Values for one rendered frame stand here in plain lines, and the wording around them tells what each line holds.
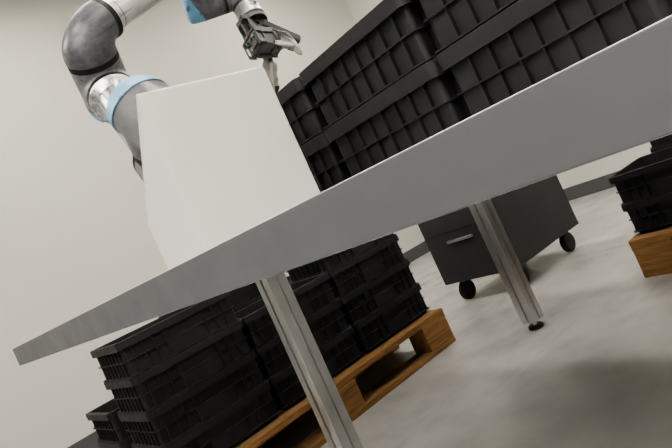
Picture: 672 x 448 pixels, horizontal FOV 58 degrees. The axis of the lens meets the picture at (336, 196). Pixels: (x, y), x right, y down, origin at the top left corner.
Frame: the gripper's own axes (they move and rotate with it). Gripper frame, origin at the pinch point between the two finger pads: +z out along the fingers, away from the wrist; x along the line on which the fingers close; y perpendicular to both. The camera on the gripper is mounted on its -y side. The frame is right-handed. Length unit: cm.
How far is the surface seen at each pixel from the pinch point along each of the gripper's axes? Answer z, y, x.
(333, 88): 35, 30, 35
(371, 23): 37, 33, 51
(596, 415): 106, -32, 1
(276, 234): 72, 74, 62
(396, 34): 40, 32, 53
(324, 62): 32, 32, 38
